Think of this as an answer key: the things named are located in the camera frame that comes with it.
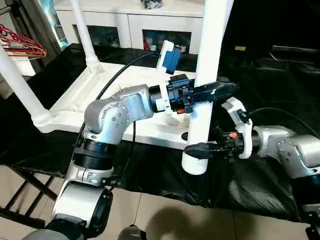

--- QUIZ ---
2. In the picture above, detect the black folding table frame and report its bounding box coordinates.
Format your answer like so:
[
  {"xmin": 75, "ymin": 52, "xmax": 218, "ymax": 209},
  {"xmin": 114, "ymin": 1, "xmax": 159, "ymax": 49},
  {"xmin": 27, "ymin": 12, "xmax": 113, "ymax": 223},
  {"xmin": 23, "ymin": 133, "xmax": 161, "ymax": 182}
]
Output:
[{"xmin": 0, "ymin": 166, "xmax": 60, "ymax": 232}]

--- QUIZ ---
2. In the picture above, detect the white plastic table leg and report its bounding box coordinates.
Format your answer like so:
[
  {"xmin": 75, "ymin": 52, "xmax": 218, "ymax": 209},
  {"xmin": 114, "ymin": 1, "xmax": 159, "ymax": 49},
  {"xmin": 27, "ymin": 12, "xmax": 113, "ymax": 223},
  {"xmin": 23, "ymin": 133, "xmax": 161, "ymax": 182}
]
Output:
[
  {"xmin": 70, "ymin": 0, "xmax": 104, "ymax": 74},
  {"xmin": 180, "ymin": 0, "xmax": 235, "ymax": 176},
  {"xmin": 0, "ymin": 44, "xmax": 55, "ymax": 127}
]

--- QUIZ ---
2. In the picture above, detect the white glass-door cabinet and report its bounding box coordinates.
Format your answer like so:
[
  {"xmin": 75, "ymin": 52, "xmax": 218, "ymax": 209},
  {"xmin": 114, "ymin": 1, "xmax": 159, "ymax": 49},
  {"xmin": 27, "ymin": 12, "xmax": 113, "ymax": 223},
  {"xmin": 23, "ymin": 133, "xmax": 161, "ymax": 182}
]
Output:
[{"xmin": 52, "ymin": 0, "xmax": 207, "ymax": 54}]

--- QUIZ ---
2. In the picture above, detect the red cable bundle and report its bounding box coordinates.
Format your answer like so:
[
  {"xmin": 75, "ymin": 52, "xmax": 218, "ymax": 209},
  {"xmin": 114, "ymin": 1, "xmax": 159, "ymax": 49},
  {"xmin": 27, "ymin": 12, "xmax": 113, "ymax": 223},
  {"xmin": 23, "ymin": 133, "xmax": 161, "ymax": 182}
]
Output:
[{"xmin": 0, "ymin": 24, "xmax": 47, "ymax": 59}]

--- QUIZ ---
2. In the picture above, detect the gray metal parts pile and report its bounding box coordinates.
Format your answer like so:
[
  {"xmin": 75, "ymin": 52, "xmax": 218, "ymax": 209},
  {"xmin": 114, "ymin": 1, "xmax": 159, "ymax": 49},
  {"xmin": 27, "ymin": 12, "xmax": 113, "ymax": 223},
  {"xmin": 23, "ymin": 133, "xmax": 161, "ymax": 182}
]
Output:
[{"xmin": 140, "ymin": 0, "xmax": 164, "ymax": 10}]

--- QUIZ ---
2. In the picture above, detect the black flat bar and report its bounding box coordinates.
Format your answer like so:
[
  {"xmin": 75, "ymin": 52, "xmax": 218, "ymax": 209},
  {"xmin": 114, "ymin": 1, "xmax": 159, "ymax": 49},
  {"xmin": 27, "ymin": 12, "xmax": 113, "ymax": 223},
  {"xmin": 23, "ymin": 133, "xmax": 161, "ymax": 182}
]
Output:
[{"xmin": 270, "ymin": 45, "xmax": 320, "ymax": 59}]

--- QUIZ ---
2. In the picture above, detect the white plastic table top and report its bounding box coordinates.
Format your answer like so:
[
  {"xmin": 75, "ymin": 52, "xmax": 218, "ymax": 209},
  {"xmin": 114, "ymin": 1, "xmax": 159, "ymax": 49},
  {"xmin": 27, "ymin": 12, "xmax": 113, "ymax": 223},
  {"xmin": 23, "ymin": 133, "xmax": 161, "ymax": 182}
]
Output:
[{"xmin": 32, "ymin": 62, "xmax": 202, "ymax": 151}]

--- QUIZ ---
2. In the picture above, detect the black work mat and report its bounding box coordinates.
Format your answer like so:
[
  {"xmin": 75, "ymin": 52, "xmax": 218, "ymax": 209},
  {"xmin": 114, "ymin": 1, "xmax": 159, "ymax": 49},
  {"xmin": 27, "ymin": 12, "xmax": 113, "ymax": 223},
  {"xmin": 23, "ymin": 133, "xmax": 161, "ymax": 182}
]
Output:
[{"xmin": 0, "ymin": 44, "xmax": 320, "ymax": 223}]

